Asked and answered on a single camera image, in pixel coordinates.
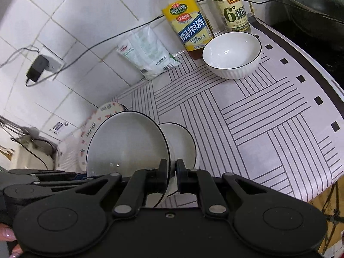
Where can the striped table mat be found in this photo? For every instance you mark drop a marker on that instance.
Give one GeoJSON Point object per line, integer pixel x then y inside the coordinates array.
{"type": "Point", "coordinates": [281, 126]}

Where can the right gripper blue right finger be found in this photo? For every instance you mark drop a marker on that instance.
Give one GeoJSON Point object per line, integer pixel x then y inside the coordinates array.
{"type": "Point", "coordinates": [182, 176]}

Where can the hanging metal ladle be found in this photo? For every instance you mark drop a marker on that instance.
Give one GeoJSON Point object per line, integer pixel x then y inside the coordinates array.
{"type": "Point", "coordinates": [12, 132]}

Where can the small wall label sticker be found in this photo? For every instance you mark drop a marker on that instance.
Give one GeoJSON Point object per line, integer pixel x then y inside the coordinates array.
{"type": "Point", "coordinates": [59, 128]}

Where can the black power adapter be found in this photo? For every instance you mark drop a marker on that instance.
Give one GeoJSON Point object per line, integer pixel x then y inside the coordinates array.
{"type": "Point", "coordinates": [40, 64]}

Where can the black wok with lid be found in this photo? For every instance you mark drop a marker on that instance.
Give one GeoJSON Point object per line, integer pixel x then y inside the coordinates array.
{"type": "Point", "coordinates": [311, 0]}

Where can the white rice cooker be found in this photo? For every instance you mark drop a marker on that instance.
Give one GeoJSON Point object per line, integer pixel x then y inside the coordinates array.
{"type": "Point", "coordinates": [27, 153]}

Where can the pink rabbit pattern plate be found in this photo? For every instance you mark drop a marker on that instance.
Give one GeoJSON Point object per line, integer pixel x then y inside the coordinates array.
{"type": "Point", "coordinates": [91, 125]}

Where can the white bowl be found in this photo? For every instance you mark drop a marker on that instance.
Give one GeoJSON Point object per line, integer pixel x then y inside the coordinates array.
{"type": "Point", "coordinates": [233, 55]}
{"type": "Point", "coordinates": [182, 146]}
{"type": "Point", "coordinates": [126, 142]}

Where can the person's left hand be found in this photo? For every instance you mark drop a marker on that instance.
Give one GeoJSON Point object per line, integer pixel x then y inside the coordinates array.
{"type": "Point", "coordinates": [7, 235]}

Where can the white vinegar bottle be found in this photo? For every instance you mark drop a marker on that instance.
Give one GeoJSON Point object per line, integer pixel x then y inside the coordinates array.
{"type": "Point", "coordinates": [233, 15]}

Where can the black gas stove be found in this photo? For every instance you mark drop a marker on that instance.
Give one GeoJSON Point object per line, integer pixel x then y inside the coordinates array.
{"type": "Point", "coordinates": [320, 37]}

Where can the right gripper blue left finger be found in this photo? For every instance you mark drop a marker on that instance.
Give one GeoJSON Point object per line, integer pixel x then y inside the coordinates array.
{"type": "Point", "coordinates": [162, 176]}

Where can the cooking wine bottle yellow label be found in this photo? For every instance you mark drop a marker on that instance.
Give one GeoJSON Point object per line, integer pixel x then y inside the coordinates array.
{"type": "Point", "coordinates": [190, 24]}

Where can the white salt bag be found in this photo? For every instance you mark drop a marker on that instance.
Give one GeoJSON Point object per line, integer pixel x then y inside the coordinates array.
{"type": "Point", "coordinates": [144, 50]}

